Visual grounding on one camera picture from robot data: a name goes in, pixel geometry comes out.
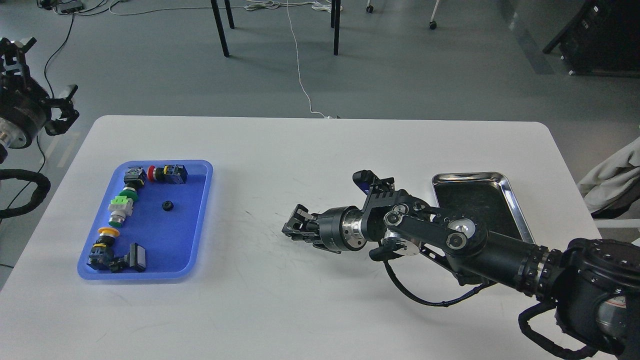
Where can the grey cloth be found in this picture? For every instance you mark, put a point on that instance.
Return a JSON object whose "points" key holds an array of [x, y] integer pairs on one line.
{"points": [[611, 187]]}

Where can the blue plastic tray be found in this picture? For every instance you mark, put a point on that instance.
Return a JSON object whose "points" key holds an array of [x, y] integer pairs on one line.
{"points": [[170, 238]]}

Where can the green white pushbutton switch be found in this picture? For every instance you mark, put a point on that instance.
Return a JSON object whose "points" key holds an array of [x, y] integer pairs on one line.
{"points": [[120, 208]]}

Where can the small black gear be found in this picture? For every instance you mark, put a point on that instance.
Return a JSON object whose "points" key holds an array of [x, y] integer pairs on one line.
{"points": [[167, 205]]}

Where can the silver metal tray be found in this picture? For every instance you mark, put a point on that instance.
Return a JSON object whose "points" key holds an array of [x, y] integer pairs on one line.
{"points": [[489, 196]]}

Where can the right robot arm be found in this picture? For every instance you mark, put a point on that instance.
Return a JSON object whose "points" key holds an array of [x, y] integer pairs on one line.
{"points": [[587, 296]]}

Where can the yellow pushbutton switch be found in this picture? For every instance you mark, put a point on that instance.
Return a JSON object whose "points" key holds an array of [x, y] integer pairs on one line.
{"points": [[101, 254]]}

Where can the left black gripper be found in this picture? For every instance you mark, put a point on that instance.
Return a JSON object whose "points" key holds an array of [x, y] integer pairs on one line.
{"points": [[21, 112]]}

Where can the black cabinet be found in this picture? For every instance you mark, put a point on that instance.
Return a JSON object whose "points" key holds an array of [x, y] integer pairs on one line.
{"points": [[602, 39]]}

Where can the power strip on floor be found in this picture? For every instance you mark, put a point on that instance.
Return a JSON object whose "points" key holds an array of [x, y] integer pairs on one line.
{"points": [[64, 7]]}

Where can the black square pushbutton switch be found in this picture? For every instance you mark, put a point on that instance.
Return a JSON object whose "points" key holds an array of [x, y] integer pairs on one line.
{"points": [[135, 259]]}

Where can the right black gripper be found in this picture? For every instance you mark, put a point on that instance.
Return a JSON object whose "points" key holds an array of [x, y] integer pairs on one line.
{"points": [[336, 230]]}

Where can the black green pushbutton switch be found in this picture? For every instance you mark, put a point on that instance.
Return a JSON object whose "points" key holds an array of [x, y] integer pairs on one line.
{"points": [[134, 179]]}

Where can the red emergency stop button switch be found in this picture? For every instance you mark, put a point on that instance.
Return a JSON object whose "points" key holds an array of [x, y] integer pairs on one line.
{"points": [[175, 174]]}

